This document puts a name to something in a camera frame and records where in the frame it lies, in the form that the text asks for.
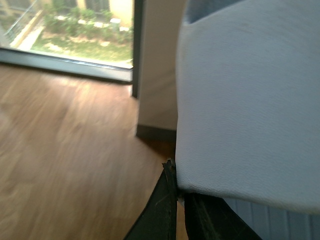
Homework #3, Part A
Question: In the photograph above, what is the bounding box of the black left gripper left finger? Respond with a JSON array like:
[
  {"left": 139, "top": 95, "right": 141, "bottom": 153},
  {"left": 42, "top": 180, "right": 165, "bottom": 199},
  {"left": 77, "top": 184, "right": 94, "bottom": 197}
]
[{"left": 124, "top": 158, "right": 178, "bottom": 240}]

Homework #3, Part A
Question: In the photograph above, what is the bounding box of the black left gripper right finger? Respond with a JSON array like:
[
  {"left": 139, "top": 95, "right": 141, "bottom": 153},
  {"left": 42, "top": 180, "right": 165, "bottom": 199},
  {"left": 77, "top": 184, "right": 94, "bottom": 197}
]
[{"left": 184, "top": 193, "right": 261, "bottom": 240}]

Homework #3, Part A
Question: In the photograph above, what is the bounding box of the light blue slide slipper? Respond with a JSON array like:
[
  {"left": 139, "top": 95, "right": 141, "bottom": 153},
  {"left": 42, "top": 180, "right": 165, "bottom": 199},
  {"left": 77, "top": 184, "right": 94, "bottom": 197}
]
[{"left": 174, "top": 0, "right": 320, "bottom": 240}]

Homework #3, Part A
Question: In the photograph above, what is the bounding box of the dark framed floor window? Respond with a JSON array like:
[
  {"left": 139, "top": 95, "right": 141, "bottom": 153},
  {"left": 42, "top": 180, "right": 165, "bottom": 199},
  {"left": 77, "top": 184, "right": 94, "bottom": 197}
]
[{"left": 0, "top": 0, "right": 144, "bottom": 97}]

